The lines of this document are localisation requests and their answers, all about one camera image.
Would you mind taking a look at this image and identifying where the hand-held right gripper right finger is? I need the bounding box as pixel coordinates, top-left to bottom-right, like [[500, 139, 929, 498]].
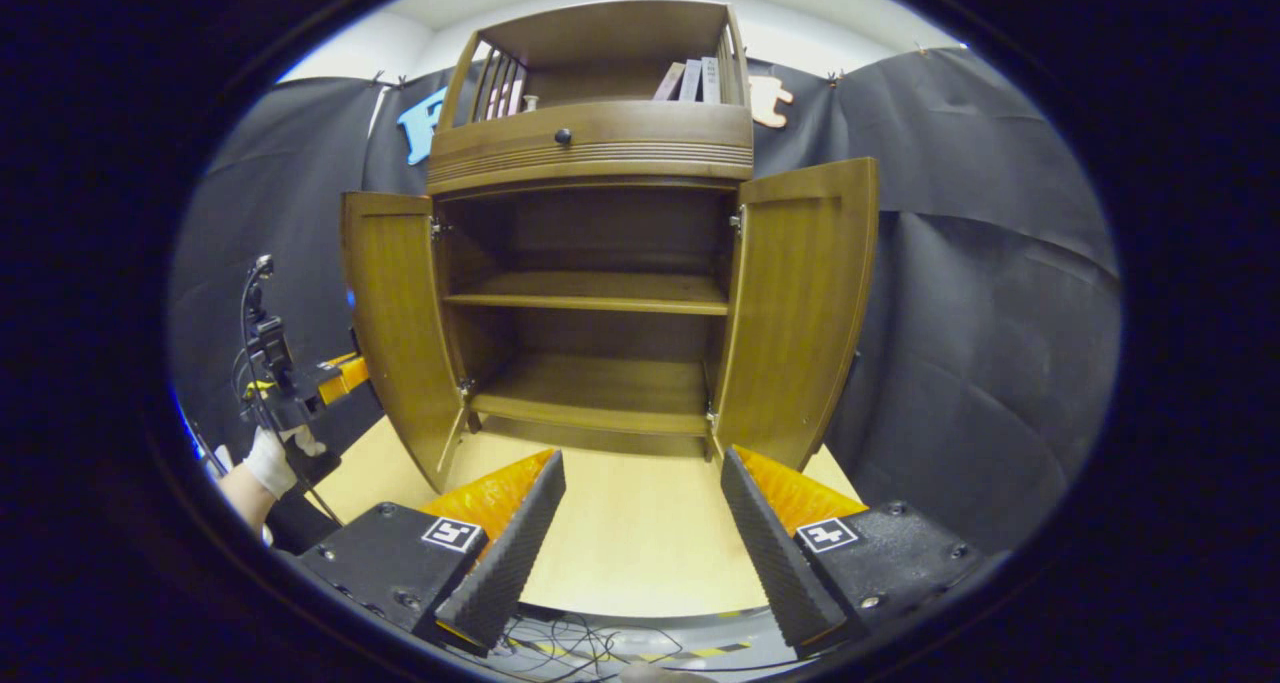
[[720, 445, 986, 657]]

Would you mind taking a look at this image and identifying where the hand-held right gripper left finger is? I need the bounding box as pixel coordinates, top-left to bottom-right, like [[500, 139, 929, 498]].
[[295, 448, 567, 654]]

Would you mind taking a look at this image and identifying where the wooden double-door shoe cabinet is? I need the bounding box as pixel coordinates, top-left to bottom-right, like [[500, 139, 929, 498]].
[[425, 0, 756, 464]]

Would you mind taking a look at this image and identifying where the wooden cabinet drawer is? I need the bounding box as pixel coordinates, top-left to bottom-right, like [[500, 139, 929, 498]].
[[428, 100, 754, 196]]

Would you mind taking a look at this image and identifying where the wooden inner shelf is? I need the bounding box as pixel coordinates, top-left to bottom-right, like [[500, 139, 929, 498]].
[[443, 271, 729, 316]]

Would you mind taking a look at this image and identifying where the black backdrop cloth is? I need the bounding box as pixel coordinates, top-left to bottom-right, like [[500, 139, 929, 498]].
[[170, 45, 1123, 554]]

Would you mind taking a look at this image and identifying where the tangle of black cables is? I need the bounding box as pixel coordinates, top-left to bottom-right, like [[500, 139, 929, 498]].
[[495, 613, 761, 669]]

